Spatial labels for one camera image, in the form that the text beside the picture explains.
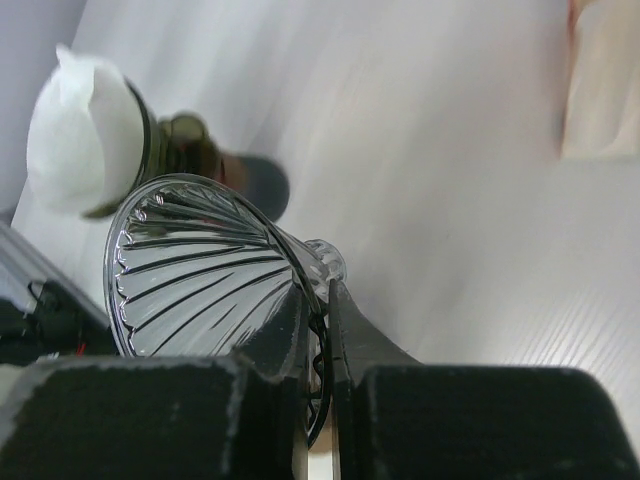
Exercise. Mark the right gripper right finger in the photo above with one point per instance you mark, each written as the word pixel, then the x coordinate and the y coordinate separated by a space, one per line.
pixel 396 418

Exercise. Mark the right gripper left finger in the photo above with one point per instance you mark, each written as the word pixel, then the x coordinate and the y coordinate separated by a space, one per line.
pixel 240 416

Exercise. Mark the clear grey ribbed dripper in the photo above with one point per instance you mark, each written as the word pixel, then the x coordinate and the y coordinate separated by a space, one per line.
pixel 192 268

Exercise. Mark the olive green dripper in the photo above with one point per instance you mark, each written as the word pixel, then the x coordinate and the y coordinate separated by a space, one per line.
pixel 180 144

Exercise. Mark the white paper coffee filter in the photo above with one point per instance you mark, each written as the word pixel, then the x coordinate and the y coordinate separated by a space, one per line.
pixel 86 137

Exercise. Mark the orange coffee filter box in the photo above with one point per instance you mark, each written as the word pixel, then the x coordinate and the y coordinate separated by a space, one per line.
pixel 601 116

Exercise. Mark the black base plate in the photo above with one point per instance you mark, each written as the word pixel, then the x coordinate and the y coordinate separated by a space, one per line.
pixel 43 314

